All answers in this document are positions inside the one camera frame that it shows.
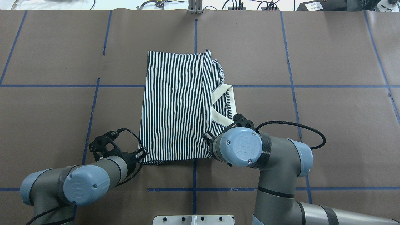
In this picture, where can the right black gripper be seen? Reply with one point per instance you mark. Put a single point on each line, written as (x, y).
(207, 137)

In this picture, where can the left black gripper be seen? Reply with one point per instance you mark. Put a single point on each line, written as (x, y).
(130, 157)

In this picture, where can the striped polo shirt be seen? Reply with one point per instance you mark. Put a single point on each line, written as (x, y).
(185, 96)

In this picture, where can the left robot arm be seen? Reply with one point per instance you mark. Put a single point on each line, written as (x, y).
(54, 193)

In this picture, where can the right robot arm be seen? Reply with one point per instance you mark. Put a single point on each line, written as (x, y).
(280, 161)

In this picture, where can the black power box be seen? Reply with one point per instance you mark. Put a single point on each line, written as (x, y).
(323, 5)

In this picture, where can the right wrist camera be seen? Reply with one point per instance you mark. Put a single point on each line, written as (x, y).
(240, 121)

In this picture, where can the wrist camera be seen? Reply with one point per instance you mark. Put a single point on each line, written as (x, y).
(104, 146)
(240, 121)

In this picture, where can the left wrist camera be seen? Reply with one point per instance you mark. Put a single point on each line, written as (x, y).
(104, 146)

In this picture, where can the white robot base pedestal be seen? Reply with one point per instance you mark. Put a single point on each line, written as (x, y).
(194, 220)

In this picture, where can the aluminium frame post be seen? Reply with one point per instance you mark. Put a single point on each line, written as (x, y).
(195, 7)

